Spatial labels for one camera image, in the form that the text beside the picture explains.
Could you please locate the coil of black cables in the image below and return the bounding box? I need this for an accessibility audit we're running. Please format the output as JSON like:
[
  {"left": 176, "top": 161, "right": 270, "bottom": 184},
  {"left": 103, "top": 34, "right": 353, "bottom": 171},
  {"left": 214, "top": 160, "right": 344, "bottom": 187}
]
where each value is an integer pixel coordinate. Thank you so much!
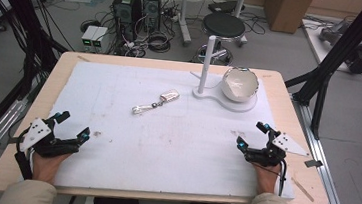
[{"left": 146, "top": 30, "right": 174, "bottom": 55}]

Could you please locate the thin wooden stick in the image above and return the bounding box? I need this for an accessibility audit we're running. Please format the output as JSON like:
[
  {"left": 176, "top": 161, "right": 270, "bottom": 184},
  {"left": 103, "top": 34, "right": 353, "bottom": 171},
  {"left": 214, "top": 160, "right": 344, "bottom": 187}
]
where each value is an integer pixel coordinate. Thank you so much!
[{"left": 288, "top": 176, "right": 317, "bottom": 203}]

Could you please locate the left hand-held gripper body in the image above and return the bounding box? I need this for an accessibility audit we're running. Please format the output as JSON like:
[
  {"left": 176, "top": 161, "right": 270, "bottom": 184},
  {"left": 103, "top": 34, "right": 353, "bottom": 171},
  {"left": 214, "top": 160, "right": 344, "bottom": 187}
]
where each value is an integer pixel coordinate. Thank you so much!
[{"left": 14, "top": 115, "right": 85, "bottom": 163}]

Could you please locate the light wooden table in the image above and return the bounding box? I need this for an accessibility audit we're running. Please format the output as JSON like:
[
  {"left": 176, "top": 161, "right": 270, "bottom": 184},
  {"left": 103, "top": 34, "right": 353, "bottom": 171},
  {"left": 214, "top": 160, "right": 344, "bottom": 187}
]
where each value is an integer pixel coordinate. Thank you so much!
[{"left": 0, "top": 43, "right": 342, "bottom": 204}]

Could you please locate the white foam mat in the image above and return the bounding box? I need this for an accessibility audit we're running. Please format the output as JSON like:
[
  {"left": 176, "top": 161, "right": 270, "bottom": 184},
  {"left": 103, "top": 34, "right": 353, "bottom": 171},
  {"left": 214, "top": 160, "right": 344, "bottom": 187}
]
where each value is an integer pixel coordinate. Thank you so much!
[{"left": 41, "top": 57, "right": 307, "bottom": 204}]

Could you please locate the white power supply box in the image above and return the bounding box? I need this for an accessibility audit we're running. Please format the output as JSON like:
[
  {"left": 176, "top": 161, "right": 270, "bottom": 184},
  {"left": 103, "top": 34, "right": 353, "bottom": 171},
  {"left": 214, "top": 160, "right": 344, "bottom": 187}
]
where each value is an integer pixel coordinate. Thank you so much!
[
  {"left": 91, "top": 25, "right": 110, "bottom": 51},
  {"left": 80, "top": 24, "right": 100, "bottom": 50}
]

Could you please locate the black computer tower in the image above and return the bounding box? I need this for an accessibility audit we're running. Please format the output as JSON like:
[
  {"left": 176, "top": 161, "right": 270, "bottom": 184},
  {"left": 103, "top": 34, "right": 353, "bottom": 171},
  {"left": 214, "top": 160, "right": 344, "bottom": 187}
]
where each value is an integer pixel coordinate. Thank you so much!
[
  {"left": 109, "top": 0, "right": 145, "bottom": 43},
  {"left": 139, "top": 0, "right": 164, "bottom": 35}
]

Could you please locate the black metal frame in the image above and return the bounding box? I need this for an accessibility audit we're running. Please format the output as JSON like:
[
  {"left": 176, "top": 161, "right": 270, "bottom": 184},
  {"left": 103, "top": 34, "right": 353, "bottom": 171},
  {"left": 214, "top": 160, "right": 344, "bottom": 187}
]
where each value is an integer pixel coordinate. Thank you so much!
[
  {"left": 279, "top": 0, "right": 362, "bottom": 145},
  {"left": 0, "top": 0, "right": 74, "bottom": 171}
]

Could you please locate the person's left hand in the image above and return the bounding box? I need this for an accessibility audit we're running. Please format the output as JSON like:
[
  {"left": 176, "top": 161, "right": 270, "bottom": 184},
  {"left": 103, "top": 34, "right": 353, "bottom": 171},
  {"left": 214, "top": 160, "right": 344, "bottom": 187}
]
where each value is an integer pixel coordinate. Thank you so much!
[{"left": 29, "top": 148, "right": 74, "bottom": 187}]

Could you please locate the white round bowl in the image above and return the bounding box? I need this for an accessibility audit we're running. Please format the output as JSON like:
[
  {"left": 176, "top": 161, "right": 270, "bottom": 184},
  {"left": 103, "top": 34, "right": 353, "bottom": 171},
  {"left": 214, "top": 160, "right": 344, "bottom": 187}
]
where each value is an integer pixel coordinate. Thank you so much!
[{"left": 218, "top": 65, "right": 262, "bottom": 105}]

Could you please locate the black round stool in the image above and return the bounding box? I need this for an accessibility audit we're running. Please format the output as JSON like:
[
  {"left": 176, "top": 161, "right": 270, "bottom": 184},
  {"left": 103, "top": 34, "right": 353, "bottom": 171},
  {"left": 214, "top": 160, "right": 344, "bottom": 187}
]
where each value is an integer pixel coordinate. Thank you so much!
[{"left": 194, "top": 9, "right": 251, "bottom": 69}]

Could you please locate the white stand with post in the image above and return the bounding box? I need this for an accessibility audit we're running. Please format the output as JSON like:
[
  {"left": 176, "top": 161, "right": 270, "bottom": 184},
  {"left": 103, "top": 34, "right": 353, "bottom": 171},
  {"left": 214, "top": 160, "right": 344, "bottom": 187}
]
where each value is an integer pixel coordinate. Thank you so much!
[{"left": 186, "top": 33, "right": 264, "bottom": 115}]

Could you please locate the white desk leg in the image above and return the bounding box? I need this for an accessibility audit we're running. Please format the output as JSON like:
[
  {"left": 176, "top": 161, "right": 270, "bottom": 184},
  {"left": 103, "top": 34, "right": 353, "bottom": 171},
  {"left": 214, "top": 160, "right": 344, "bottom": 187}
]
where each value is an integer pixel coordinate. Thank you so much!
[
  {"left": 173, "top": 0, "right": 197, "bottom": 48},
  {"left": 230, "top": 0, "right": 252, "bottom": 48}
]

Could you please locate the brown cardboard box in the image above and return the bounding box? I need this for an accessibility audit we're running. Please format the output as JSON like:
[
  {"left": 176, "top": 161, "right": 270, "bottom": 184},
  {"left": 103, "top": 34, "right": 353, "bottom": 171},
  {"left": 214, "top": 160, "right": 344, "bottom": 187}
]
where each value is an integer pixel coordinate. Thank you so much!
[{"left": 261, "top": 0, "right": 315, "bottom": 36}]

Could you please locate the person's right hand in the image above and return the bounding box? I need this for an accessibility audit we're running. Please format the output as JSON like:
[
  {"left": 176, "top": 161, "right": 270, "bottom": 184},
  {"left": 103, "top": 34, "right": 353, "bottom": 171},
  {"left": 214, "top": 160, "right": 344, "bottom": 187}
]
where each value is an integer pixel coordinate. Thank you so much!
[{"left": 250, "top": 161, "right": 283, "bottom": 197}]

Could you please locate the small black clip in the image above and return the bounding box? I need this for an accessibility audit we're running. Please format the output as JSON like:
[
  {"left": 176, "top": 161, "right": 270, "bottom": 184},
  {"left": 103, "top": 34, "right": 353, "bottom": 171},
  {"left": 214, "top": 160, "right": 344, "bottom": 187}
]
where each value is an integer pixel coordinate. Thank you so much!
[{"left": 303, "top": 158, "right": 325, "bottom": 170}]

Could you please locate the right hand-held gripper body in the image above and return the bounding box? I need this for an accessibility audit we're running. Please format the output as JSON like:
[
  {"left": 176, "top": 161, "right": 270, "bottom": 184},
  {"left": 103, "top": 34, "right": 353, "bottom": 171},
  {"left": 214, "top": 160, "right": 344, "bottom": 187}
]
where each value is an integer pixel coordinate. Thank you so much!
[{"left": 242, "top": 127, "right": 313, "bottom": 172}]

